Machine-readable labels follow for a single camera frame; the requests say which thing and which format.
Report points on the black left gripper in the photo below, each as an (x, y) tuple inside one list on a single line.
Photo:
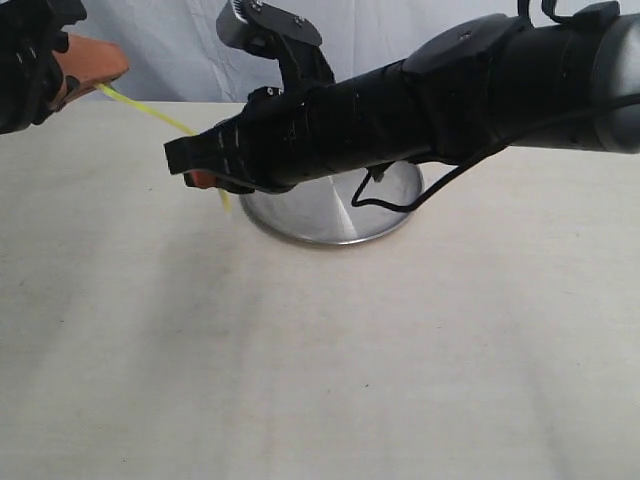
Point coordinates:
[(43, 68)]

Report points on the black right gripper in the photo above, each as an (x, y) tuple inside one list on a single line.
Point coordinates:
[(271, 146)]

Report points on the yellow plastic straw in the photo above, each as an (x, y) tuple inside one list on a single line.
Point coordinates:
[(110, 92)]

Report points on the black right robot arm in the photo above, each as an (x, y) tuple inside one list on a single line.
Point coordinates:
[(487, 83)]

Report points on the white backdrop cloth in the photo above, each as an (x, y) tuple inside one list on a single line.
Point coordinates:
[(175, 54)]

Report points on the round stainless steel plate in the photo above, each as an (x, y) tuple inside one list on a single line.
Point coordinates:
[(319, 212)]

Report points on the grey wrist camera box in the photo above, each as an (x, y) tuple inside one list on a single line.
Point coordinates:
[(239, 26)]

